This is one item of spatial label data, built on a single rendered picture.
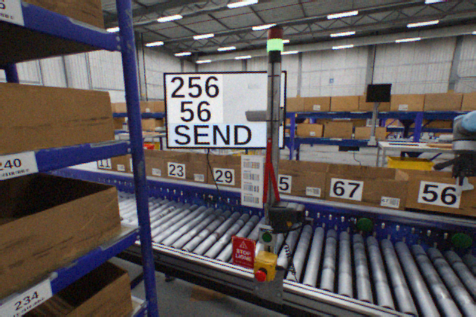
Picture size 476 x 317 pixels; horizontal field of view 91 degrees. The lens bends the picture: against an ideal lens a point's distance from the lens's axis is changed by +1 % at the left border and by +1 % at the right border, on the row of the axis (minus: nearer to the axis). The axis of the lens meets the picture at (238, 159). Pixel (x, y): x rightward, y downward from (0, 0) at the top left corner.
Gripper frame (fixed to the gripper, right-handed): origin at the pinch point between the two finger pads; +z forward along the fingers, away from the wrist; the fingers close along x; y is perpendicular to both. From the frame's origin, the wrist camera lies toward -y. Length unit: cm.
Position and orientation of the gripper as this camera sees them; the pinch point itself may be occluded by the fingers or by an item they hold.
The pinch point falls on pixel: (456, 193)
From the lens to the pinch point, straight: 153.0
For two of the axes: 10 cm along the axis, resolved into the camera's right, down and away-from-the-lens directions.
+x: 3.9, 0.7, 9.2
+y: 9.2, 0.8, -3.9
